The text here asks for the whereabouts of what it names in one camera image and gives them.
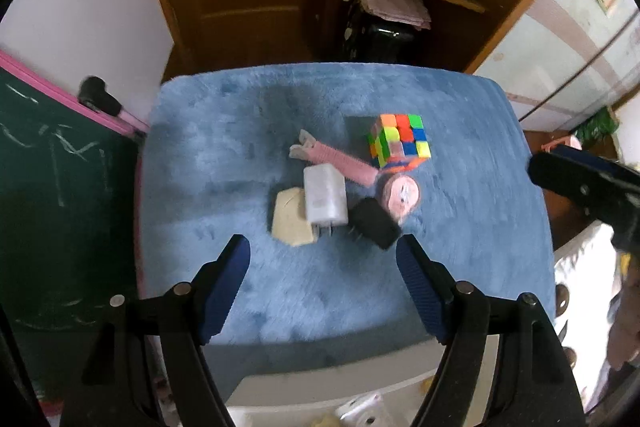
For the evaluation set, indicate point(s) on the white wardrobe with pink stripes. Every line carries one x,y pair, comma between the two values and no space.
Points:
565,57

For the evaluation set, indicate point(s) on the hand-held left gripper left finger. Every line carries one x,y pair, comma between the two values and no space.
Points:
225,287

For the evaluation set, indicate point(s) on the pink comb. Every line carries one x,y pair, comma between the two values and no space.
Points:
340,162

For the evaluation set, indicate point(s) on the white plastic tray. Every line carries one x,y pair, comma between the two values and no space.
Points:
280,394

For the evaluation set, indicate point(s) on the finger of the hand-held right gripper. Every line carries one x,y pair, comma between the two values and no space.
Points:
590,189
585,155

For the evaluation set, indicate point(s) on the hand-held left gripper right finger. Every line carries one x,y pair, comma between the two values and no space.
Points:
420,292

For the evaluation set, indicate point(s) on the blue plush mat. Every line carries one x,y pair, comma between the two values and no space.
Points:
225,132

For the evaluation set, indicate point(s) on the person's right forearm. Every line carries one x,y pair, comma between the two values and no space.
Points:
625,332

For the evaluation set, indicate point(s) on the white charger plug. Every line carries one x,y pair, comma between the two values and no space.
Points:
325,197

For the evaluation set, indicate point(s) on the black chalkboard knob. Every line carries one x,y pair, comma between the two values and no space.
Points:
97,94

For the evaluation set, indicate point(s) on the colourful puzzle cube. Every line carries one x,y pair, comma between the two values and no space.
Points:
400,142

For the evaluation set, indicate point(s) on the black charger plug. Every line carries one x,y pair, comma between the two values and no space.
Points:
375,222

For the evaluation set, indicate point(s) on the green chalkboard with pink frame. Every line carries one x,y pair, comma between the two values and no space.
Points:
60,207

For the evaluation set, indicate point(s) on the green packet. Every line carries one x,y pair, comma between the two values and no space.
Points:
597,127

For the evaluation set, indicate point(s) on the black bag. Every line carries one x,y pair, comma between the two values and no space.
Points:
377,42

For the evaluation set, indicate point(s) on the pink plastic stool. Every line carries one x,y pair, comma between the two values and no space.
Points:
565,143

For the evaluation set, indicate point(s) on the pink round box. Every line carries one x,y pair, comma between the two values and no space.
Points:
402,197

